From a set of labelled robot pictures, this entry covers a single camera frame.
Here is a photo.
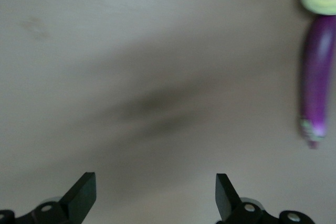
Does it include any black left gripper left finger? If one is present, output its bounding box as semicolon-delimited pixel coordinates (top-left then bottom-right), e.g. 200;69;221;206
0;172;97;224

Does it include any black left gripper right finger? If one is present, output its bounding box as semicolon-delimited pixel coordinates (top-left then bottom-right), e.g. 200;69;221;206
215;173;314;224

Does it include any purple eggplant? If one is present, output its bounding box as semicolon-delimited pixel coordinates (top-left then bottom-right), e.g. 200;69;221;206
298;15;336;150

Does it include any brown table cover sheet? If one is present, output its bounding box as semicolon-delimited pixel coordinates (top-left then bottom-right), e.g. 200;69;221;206
0;0;336;224

